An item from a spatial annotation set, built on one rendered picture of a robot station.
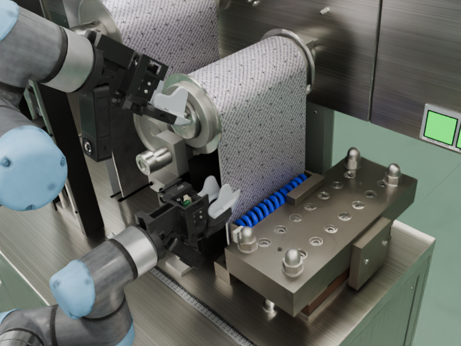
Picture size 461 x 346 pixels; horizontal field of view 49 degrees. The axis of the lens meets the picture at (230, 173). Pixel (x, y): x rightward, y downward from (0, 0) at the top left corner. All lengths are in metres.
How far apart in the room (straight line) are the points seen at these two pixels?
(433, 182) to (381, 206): 1.87
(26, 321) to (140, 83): 0.41
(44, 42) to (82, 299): 0.35
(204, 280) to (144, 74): 0.48
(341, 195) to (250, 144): 0.23
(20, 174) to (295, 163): 0.67
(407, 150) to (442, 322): 1.23
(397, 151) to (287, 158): 2.10
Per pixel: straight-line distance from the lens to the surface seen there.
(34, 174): 0.50
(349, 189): 1.04
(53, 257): 1.18
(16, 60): 0.62
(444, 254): 2.46
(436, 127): 0.97
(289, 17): 1.08
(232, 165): 0.89
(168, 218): 0.81
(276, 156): 0.98
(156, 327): 0.98
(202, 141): 0.85
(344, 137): 3.18
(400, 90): 0.98
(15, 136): 0.51
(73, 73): 0.65
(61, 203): 1.29
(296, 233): 0.93
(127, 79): 0.71
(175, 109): 0.78
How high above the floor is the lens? 1.66
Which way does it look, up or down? 35 degrees down
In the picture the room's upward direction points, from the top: 5 degrees counter-clockwise
